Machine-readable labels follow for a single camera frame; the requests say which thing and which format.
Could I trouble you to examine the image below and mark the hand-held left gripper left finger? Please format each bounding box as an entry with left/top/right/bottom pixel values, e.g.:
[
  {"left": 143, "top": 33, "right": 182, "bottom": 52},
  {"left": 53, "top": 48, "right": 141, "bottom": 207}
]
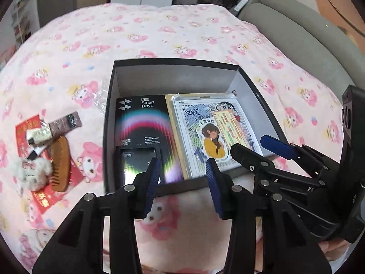
[{"left": 32, "top": 158, "right": 162, "bottom": 274}]

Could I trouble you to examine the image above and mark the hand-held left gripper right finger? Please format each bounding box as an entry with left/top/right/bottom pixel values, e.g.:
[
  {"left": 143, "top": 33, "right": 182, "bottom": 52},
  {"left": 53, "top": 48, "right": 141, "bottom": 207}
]
[{"left": 206, "top": 158, "right": 333, "bottom": 274}]

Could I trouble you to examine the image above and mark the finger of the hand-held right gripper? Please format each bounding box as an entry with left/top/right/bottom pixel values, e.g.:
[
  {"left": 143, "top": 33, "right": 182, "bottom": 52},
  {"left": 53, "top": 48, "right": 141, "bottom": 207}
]
[
  {"left": 230, "top": 143, "right": 323, "bottom": 203},
  {"left": 260, "top": 135, "right": 343, "bottom": 183}
]

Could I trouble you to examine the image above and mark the small black product box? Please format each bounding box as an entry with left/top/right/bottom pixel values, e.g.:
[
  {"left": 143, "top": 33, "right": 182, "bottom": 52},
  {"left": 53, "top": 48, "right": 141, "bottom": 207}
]
[{"left": 114, "top": 145, "right": 163, "bottom": 189}]

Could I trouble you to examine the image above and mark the yellow green printed card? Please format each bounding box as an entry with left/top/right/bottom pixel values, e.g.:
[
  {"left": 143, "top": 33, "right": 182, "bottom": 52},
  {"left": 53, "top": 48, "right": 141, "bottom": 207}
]
[{"left": 212, "top": 110, "right": 256, "bottom": 152}]

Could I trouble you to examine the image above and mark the girl illustration sticker card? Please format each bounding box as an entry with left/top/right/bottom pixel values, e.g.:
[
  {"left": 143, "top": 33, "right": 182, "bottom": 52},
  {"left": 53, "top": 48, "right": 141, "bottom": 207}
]
[{"left": 195, "top": 120, "right": 231, "bottom": 160}]

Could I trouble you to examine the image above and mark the black rainbow-print product box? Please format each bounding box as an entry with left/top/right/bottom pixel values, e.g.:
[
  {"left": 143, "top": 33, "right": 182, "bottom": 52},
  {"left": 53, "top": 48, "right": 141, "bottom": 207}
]
[{"left": 115, "top": 94, "right": 184, "bottom": 184}]

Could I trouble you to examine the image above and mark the black cardboard container box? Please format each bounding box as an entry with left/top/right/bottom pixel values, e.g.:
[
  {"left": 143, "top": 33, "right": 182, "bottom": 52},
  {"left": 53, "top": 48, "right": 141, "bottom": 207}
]
[{"left": 103, "top": 58, "right": 288, "bottom": 197}]

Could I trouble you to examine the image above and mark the cartoon bead kit package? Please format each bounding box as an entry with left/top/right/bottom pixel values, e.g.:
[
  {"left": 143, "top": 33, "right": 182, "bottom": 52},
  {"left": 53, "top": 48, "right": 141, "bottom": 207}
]
[{"left": 170, "top": 93, "right": 264, "bottom": 179}]

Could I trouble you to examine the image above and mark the wooden comb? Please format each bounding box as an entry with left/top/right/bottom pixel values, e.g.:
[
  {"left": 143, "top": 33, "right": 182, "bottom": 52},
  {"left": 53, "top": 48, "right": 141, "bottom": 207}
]
[{"left": 49, "top": 135, "right": 72, "bottom": 192}]

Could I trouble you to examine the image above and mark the red envelope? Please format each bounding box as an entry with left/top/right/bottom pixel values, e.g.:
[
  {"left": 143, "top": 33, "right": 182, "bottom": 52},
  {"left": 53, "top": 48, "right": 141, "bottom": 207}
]
[
  {"left": 32, "top": 158, "right": 84, "bottom": 215},
  {"left": 16, "top": 115, "right": 47, "bottom": 160}
]

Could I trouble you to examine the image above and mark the brown sachet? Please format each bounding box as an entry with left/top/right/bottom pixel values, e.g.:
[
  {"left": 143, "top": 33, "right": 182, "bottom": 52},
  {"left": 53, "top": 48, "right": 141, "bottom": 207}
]
[{"left": 48, "top": 111, "right": 83, "bottom": 137}]

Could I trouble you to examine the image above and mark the grey sofa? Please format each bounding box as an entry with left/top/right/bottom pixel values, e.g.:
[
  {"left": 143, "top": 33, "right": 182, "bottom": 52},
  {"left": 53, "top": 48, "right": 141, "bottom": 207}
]
[{"left": 237, "top": 0, "right": 365, "bottom": 92}]

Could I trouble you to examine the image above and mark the black and white tube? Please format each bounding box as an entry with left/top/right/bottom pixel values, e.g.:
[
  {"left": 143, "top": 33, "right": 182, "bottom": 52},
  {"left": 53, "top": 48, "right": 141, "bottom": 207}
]
[{"left": 27, "top": 139, "right": 52, "bottom": 161}]

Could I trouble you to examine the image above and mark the white plush toy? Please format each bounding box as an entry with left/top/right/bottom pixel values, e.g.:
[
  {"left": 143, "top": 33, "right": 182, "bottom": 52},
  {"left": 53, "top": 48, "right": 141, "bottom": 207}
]
[{"left": 11, "top": 156, "right": 53, "bottom": 190}]

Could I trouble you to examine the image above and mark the cream sachet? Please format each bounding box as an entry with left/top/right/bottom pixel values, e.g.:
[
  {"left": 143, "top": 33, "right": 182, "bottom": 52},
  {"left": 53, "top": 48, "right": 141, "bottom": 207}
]
[{"left": 26, "top": 126, "right": 53, "bottom": 144}]

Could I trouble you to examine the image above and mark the round wooden table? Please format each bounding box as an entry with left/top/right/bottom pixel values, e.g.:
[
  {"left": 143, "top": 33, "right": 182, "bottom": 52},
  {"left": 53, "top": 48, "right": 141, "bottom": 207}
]
[{"left": 315, "top": 0, "right": 365, "bottom": 35}]

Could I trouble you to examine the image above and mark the pink printed blanket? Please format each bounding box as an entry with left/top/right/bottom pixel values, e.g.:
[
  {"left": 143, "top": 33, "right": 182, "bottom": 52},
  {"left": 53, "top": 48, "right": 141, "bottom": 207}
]
[{"left": 0, "top": 2, "right": 354, "bottom": 274}]

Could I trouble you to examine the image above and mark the grey cabinet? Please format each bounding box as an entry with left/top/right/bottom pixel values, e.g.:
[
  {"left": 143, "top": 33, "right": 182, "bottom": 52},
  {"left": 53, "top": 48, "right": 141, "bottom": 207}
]
[{"left": 37, "top": 0, "right": 79, "bottom": 29}]

